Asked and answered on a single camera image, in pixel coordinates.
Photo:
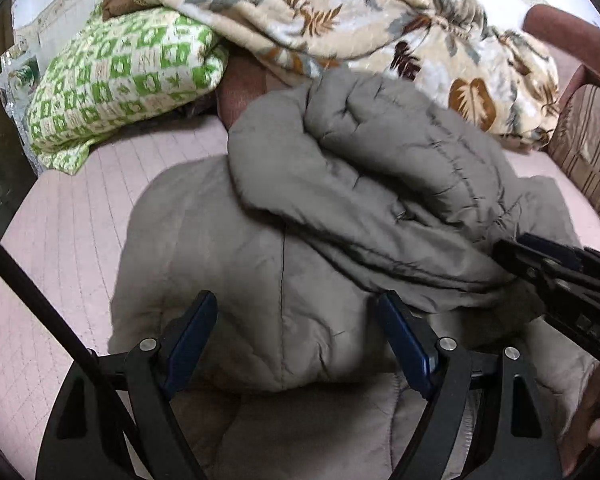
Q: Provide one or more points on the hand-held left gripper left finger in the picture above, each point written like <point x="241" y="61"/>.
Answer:
<point x="187" y="345"/>

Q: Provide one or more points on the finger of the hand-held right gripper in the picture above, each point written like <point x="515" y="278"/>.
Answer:
<point x="555" y="250"/>
<point x="522" y="262"/>

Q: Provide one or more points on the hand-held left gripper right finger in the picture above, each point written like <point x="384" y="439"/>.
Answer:
<point x="407" y="345"/>

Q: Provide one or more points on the grey quilted jacket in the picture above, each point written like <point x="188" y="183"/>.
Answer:
<point x="305" y="240"/>

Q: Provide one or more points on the person's right hand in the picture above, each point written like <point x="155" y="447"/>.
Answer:
<point x="587" y="420"/>

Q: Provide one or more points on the striped floral sofa cushion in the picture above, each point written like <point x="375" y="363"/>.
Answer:
<point x="590" y="145"/>

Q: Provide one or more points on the green patterned pillow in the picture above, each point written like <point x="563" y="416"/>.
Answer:
<point x="120" y="75"/>

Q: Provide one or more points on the leaf print blanket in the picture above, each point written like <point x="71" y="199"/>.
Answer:
<point x="360" y="25"/>

